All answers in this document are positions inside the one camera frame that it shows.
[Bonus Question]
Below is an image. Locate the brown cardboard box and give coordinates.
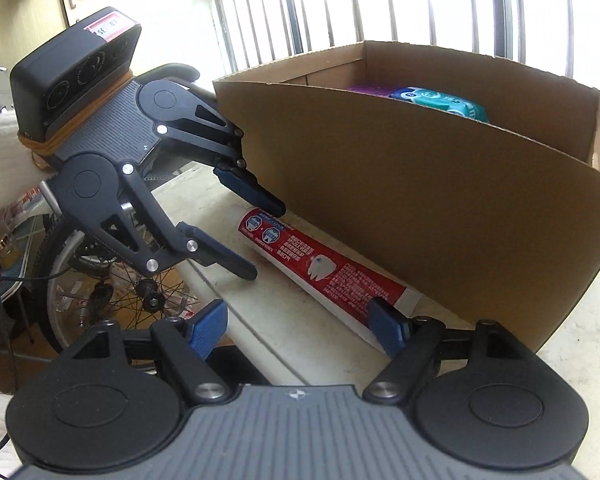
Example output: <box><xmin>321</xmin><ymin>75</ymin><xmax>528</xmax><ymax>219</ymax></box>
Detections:
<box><xmin>212</xmin><ymin>40</ymin><xmax>600</xmax><ymax>354</ymax></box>

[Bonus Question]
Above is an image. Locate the metal window railing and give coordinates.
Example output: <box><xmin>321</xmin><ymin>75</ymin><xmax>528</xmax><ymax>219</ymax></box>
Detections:
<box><xmin>195</xmin><ymin>0</ymin><xmax>600</xmax><ymax>68</ymax></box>

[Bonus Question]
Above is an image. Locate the red and white toothpaste box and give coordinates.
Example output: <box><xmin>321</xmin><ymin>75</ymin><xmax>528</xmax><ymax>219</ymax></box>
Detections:
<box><xmin>237</xmin><ymin>205</ymin><xmax>422</xmax><ymax>352</ymax></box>

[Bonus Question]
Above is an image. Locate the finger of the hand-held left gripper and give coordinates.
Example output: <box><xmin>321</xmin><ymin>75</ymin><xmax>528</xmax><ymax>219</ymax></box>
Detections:
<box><xmin>155</xmin><ymin>92</ymin><xmax>287</xmax><ymax>214</ymax></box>
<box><xmin>87</xmin><ymin>162</ymin><xmax>259</xmax><ymax>282</ymax></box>

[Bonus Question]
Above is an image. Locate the teal wet wipes packet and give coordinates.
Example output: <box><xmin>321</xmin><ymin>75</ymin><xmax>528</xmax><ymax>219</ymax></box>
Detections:
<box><xmin>389</xmin><ymin>85</ymin><xmax>490</xmax><ymax>124</ymax></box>

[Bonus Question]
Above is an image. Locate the purple lid jar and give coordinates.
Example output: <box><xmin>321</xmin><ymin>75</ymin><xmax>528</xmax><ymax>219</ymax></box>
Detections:
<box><xmin>347</xmin><ymin>84</ymin><xmax>396</xmax><ymax>99</ymax></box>

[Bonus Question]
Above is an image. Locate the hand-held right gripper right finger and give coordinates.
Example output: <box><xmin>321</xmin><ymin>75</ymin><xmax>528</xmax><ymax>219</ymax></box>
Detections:
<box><xmin>362</xmin><ymin>297</ymin><xmax>526</xmax><ymax>404</ymax></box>

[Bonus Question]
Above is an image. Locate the beige cabinet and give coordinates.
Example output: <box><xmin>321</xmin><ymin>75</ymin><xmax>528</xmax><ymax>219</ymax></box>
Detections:
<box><xmin>0</xmin><ymin>0</ymin><xmax>96</xmax><ymax>68</ymax></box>

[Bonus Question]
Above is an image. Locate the yellow rubber band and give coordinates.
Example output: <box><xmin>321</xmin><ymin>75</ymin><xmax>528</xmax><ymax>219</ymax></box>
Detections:
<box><xmin>17</xmin><ymin>72</ymin><xmax>136</xmax><ymax>156</ymax></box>

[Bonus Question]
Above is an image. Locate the cluttered side table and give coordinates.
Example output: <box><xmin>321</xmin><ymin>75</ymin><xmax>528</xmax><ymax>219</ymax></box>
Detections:
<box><xmin>0</xmin><ymin>180</ymin><xmax>47</xmax><ymax>361</ymax></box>

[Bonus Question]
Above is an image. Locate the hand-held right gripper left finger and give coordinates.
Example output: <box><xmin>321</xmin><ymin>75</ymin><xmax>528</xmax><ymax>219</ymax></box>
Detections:
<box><xmin>72</xmin><ymin>299</ymin><xmax>231</xmax><ymax>404</ymax></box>

